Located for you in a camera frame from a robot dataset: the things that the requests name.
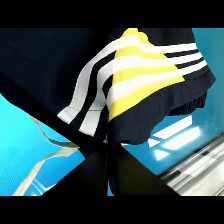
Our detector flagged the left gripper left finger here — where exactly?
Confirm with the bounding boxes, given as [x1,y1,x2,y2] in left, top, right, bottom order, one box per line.
[42,151,110,197]

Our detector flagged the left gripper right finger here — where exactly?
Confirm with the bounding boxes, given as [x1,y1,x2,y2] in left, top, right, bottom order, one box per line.
[112,146,181,197]

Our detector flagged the black striped shorts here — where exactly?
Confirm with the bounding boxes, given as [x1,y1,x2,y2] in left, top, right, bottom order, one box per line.
[0,27,217,197]

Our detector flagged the silver frame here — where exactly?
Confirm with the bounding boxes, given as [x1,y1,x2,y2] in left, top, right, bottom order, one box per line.
[160,133,224,197]

